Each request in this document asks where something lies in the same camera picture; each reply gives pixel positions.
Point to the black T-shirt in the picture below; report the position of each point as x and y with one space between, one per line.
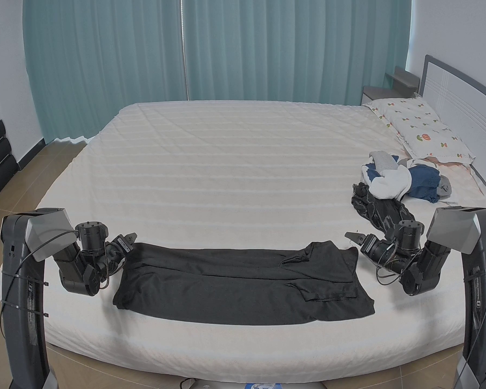
235 282

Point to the grey bedside table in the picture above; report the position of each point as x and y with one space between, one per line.
388 89

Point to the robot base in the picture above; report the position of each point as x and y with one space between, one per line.
263 386

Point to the pile of clothes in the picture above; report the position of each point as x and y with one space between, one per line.
388 184

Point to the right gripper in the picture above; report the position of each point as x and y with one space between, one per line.
374 249

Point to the white printed pillow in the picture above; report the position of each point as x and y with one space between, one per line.
421 128

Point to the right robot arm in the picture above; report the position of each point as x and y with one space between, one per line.
478 278

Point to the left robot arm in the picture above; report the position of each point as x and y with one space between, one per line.
20 298

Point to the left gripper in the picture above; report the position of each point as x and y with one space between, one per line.
117 255

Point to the blue-green curtain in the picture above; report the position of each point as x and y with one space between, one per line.
105 55
299 35

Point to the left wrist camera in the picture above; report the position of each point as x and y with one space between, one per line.
124 244

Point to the bed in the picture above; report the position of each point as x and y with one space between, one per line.
226 156

